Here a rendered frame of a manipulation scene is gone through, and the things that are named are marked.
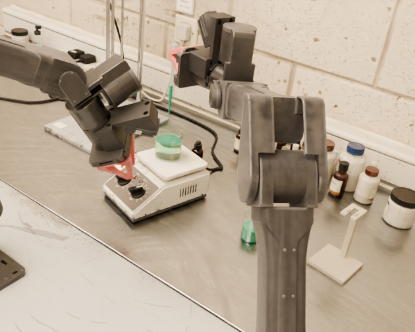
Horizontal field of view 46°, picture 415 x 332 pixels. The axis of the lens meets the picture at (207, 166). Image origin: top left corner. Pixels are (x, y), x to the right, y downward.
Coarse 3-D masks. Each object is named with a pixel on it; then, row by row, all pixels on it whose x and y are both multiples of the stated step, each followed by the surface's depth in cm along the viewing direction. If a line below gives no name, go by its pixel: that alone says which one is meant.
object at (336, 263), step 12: (360, 216) 89; (348, 228) 94; (348, 240) 95; (324, 252) 98; (336, 252) 98; (312, 264) 95; (324, 264) 95; (336, 264) 95; (348, 264) 95; (360, 264) 96; (336, 276) 92; (348, 276) 92
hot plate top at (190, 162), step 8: (144, 152) 108; (152, 152) 109; (184, 152) 111; (192, 152) 111; (144, 160) 106; (152, 160) 106; (184, 160) 107; (192, 160) 108; (200, 160) 108; (152, 168) 103; (160, 168) 103; (168, 168) 104; (176, 168) 104; (184, 168) 104; (192, 168) 105; (200, 168) 106; (160, 176) 102; (168, 176) 101; (176, 176) 102
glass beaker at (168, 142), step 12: (168, 120) 107; (180, 120) 106; (168, 132) 102; (180, 132) 103; (156, 144) 105; (168, 144) 103; (180, 144) 105; (156, 156) 106; (168, 156) 105; (180, 156) 108
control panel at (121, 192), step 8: (144, 176) 104; (112, 184) 106; (128, 184) 104; (136, 184) 103; (144, 184) 103; (152, 184) 102; (120, 192) 103; (128, 192) 103; (152, 192) 101; (128, 200) 101; (136, 200) 100; (144, 200) 100
